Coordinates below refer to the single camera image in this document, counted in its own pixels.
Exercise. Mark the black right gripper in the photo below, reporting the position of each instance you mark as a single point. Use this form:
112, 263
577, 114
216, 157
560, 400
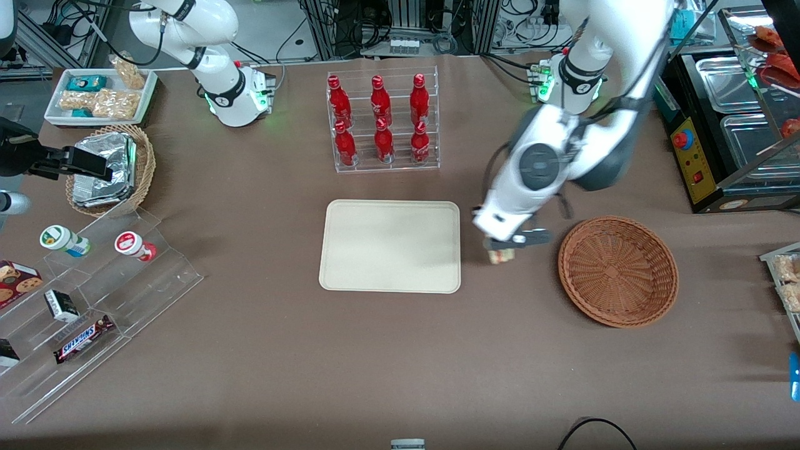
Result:
19, 155

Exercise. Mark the blue plastic object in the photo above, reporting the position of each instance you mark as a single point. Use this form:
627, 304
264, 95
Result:
795, 375

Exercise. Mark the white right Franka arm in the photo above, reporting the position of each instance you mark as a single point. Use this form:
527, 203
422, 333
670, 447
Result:
187, 25

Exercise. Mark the light tan wicker basket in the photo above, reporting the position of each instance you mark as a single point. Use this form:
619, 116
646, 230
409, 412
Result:
145, 165

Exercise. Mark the clear acrylic stepped display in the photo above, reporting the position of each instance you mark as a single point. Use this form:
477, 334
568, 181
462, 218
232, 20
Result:
144, 287

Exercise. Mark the clear acrylic bottle rack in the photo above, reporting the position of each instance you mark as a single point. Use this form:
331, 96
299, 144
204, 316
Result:
400, 162

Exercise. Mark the triangular sandwich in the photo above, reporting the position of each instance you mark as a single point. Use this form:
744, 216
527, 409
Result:
502, 257

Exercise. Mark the small grey device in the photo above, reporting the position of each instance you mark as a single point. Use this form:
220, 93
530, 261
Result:
407, 445

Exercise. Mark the red cola bottle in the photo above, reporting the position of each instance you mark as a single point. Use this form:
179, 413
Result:
384, 144
380, 100
419, 100
344, 147
420, 145
338, 100

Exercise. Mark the brown round wicker basket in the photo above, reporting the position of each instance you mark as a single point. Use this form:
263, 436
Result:
615, 272

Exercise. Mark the white rectangular snack tray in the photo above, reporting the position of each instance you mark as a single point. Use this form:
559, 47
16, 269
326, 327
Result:
56, 100

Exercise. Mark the red cookie box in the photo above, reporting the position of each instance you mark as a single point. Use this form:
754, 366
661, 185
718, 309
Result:
15, 281

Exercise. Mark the beige rectangular plastic tray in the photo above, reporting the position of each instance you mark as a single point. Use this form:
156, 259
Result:
390, 247

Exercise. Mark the metal equipment rack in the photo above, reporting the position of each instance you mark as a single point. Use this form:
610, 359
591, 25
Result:
400, 19

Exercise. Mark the small teal snack packet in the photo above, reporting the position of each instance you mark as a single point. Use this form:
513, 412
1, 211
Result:
81, 113

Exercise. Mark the green lid yogurt cup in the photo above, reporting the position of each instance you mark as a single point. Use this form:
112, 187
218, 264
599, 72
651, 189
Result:
59, 239

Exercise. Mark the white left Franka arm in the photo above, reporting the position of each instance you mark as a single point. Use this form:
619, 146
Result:
594, 37

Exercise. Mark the grey tray with snacks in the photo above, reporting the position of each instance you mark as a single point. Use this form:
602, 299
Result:
772, 256

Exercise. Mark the white power strip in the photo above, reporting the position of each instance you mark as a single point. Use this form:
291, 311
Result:
404, 45

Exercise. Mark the black snack box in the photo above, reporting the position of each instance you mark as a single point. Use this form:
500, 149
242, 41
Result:
7, 353

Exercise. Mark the red lid yogurt cup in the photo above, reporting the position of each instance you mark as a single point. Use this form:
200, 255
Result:
131, 244

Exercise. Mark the teal snack box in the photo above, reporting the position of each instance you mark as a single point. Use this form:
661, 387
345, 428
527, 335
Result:
86, 83

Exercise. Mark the small black white box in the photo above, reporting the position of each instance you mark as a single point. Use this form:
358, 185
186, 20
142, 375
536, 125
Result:
61, 305

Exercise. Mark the Snickers chocolate bar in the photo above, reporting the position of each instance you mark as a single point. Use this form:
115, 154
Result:
83, 339

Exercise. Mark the stainless steel pan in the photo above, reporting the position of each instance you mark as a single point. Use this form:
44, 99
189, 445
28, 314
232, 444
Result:
750, 144
725, 81

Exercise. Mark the teal plastic bag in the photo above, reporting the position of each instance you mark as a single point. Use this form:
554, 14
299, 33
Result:
680, 25

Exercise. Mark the foil wrapped packet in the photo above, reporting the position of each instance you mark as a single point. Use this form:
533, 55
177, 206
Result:
109, 147
94, 192

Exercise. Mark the clear bag of crackers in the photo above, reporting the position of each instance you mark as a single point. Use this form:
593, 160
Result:
115, 104
75, 100
129, 74

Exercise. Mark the clear bag of snacks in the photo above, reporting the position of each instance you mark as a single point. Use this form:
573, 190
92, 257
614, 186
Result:
791, 297
789, 269

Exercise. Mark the black food warmer appliance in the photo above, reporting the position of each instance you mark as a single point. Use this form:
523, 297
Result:
694, 159

